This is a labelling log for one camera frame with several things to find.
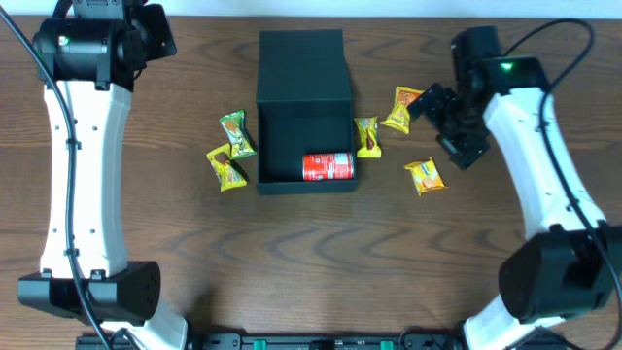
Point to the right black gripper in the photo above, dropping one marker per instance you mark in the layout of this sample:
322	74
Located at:
466	150

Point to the yellow orange snack packet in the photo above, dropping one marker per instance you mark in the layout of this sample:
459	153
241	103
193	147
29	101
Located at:
399	118

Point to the yellow-green snack packet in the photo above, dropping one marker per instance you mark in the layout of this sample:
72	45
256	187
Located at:
367	129

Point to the yellow biscuit packet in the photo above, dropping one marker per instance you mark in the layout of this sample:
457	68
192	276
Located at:
425	176

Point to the red Pringles can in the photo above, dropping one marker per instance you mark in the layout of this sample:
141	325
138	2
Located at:
323	167

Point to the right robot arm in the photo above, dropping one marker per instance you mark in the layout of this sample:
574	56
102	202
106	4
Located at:
570	261

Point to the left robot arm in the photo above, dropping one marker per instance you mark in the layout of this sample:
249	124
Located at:
89	54

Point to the green snack packet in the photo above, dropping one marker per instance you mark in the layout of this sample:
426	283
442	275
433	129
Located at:
239	140

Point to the dark green open box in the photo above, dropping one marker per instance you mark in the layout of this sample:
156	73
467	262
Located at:
305	107

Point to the yellow chocolate snack packet left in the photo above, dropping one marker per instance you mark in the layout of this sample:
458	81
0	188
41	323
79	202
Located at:
226	173

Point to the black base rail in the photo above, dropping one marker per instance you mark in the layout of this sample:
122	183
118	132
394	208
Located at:
409	341

